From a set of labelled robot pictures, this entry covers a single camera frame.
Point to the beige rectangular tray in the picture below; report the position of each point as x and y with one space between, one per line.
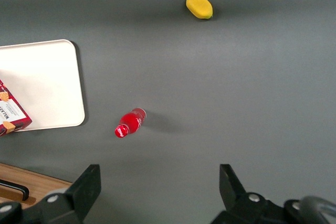
44 82

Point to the wooden two-drawer cabinet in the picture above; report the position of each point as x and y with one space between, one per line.
39 182

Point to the yellow toy lemon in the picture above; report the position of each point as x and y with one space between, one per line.
199 5

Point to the wooden drawer front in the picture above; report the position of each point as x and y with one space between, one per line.
15 175

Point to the red cookie box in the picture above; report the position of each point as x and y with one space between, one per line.
11 117

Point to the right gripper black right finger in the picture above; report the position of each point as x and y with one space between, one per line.
233 195

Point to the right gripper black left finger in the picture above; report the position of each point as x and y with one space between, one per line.
85 190

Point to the red soda bottle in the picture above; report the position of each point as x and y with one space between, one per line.
130 123

